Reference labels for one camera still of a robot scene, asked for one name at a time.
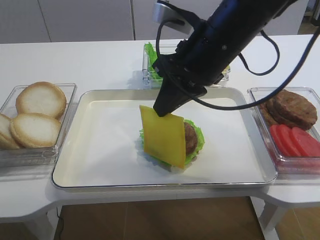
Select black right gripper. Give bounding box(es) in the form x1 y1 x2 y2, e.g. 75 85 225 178
152 40 225 117

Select yellow cheese slice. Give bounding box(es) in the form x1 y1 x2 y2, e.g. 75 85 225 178
139 105 186 169

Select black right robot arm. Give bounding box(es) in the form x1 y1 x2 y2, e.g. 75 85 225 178
153 0 294 117

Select clear lettuce and cheese container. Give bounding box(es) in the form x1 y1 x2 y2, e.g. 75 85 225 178
142 43 231 89

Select green lettuce in container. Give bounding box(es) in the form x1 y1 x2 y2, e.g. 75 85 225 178
144 42 163 81

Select green lettuce leaf under patty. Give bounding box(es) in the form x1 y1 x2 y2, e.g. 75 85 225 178
139 119 205 168

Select brown patty on tray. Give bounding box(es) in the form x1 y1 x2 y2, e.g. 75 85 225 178
184 122 198 156

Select white metal tray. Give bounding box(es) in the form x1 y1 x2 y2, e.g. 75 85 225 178
51 89 278 190

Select lower brown patties in container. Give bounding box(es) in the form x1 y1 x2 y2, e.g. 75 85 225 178
259 102 278 127

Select red tomato slice back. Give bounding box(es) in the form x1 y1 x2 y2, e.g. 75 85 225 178
269 124 290 157

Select red tomato slice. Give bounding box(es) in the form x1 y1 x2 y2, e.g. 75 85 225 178
277 124 302 157
269 124 290 157
291 127 320 157

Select top brown patty in container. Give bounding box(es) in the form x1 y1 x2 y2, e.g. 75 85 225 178
265 90 318 131

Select red tomato slice middle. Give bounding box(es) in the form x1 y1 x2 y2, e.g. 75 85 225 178
277 124 302 157

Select bun half at back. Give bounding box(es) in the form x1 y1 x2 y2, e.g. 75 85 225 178
15 81 67 119

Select clear plastic bun container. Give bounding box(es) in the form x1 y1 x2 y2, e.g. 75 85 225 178
0 83 77 168

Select bun half cut side up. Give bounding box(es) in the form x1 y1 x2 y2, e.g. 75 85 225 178
9 113 61 148

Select red tomato slice front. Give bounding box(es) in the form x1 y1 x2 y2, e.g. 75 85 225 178
291 127 320 157

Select white table leg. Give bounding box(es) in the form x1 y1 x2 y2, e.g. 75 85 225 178
250 197 288 240

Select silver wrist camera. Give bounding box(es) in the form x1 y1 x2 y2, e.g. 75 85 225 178
152 0 201 34

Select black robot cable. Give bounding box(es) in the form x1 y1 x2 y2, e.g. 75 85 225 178
155 0 320 111

